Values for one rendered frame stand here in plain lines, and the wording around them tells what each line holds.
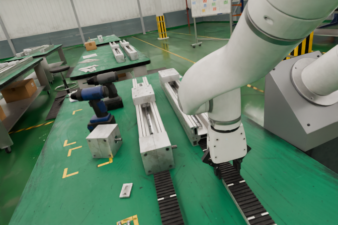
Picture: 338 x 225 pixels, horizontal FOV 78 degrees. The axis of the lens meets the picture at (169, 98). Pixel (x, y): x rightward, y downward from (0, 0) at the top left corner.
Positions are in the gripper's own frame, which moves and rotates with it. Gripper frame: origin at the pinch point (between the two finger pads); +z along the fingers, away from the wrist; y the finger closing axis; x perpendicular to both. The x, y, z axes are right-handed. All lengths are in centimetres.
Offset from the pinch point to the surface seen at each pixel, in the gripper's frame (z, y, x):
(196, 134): -1.1, -2.8, 19.4
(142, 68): 13, -13, 204
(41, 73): 32, -214, 421
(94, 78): -17, -43, 73
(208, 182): 3.9, -5.9, 0.7
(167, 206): 0.4, -19.5, -6.4
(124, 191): 3.0, -31.1, 5.4
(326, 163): 15.2, 40.8, 4.9
